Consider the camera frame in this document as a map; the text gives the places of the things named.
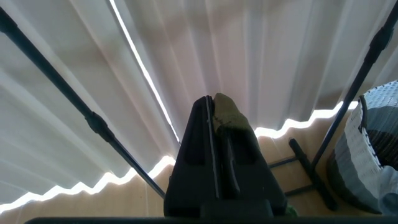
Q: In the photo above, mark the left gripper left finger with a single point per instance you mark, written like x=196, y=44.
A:
x=192, y=174

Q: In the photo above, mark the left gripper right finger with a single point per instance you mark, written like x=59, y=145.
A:
x=258, y=180

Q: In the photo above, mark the green printed t-shirt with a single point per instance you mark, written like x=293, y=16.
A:
x=228, y=115

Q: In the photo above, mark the white laundry basket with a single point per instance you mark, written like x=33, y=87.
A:
x=357, y=149

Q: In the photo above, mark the black clothes rack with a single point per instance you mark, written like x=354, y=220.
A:
x=96, y=124

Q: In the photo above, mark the beige curtain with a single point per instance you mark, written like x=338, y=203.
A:
x=248, y=46

